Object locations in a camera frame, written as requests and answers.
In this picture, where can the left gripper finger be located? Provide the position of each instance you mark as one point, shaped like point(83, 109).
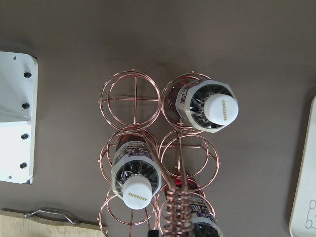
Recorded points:
point(153, 233)

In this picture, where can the copper wire bottle basket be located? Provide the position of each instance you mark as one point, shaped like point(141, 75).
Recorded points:
point(132, 103)

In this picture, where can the tea bottle taken to tray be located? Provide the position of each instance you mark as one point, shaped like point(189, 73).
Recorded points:
point(205, 105)

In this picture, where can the tea bottle outer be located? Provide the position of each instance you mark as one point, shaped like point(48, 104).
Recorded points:
point(202, 216)

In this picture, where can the tea bottle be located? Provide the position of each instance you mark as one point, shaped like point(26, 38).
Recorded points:
point(202, 216)
point(135, 175)

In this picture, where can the tea bottle middle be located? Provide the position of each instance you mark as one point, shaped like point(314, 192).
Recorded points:
point(135, 175)

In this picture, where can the wooden cutting board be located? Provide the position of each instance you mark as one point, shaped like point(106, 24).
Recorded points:
point(45, 222)

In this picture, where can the white bunny tray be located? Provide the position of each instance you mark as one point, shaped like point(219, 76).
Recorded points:
point(303, 215)

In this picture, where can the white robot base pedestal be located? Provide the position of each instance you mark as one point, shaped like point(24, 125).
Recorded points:
point(18, 110)

